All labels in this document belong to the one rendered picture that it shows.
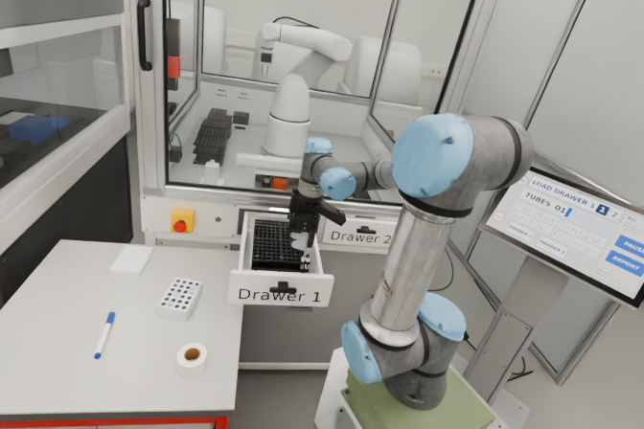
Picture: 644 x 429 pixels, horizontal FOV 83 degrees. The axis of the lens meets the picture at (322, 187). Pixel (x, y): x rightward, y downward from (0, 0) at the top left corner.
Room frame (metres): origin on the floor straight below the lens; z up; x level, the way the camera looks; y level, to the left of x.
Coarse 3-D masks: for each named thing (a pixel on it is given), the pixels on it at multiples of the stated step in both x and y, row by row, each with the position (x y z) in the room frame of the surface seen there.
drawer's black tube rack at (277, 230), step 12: (264, 228) 1.03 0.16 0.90; (276, 228) 1.05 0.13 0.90; (264, 240) 0.97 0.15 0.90; (276, 240) 0.98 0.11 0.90; (288, 240) 0.99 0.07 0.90; (252, 252) 0.93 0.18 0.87; (264, 252) 0.90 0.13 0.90; (276, 252) 0.92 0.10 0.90; (288, 252) 0.93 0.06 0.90; (300, 252) 0.94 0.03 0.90; (252, 264) 0.87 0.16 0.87; (264, 264) 0.88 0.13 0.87; (276, 264) 0.89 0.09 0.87; (288, 264) 0.90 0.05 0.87; (300, 264) 0.92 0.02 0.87
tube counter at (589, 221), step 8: (560, 208) 1.21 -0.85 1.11; (568, 208) 1.20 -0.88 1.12; (568, 216) 1.18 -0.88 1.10; (576, 216) 1.17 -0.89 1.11; (584, 216) 1.16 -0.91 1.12; (592, 216) 1.16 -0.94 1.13; (584, 224) 1.14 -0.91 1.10; (592, 224) 1.14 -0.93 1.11; (600, 224) 1.13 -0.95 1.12; (608, 224) 1.12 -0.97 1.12; (600, 232) 1.11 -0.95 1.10; (608, 232) 1.11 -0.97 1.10
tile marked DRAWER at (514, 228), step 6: (510, 222) 1.22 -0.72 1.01; (516, 222) 1.21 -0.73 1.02; (510, 228) 1.20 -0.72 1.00; (516, 228) 1.20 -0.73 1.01; (522, 228) 1.19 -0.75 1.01; (528, 228) 1.18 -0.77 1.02; (516, 234) 1.18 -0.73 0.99; (522, 234) 1.17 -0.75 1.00; (528, 234) 1.17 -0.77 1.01; (534, 234) 1.16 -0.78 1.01; (528, 240) 1.15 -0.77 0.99
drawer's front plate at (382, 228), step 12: (336, 228) 1.14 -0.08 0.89; (348, 228) 1.15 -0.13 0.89; (360, 228) 1.16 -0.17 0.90; (372, 228) 1.17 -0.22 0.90; (384, 228) 1.18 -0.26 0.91; (324, 240) 1.13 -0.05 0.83; (336, 240) 1.14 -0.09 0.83; (348, 240) 1.15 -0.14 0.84; (372, 240) 1.17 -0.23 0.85; (384, 240) 1.18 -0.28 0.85
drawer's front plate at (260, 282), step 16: (240, 272) 0.76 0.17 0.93; (256, 272) 0.77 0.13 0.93; (272, 272) 0.79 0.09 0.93; (240, 288) 0.76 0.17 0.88; (256, 288) 0.77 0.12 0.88; (304, 288) 0.79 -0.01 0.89; (320, 288) 0.80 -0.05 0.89; (256, 304) 0.77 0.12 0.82; (272, 304) 0.78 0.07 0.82; (288, 304) 0.79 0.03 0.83; (304, 304) 0.80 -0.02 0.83; (320, 304) 0.81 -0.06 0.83
